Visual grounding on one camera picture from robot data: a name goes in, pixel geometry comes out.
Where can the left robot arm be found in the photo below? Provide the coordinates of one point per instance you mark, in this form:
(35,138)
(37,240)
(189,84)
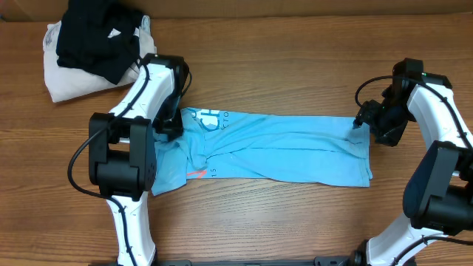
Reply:
(122,156)

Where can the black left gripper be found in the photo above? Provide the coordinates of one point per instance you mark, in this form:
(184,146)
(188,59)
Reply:
(168,128)

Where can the folded beige garment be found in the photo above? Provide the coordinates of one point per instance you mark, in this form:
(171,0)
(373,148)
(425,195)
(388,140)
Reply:
(68,83)

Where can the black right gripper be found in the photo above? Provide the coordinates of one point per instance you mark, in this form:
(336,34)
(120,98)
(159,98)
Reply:
(367,117)

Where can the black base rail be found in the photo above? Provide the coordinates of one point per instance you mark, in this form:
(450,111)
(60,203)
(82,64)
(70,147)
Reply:
(255,263)

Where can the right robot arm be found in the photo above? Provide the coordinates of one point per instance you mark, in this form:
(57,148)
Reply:
(437,200)

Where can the folded black garment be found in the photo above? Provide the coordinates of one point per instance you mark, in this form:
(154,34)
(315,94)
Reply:
(98,36)

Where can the light blue t-shirt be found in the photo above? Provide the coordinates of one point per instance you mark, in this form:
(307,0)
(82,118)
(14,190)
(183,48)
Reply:
(295,149)

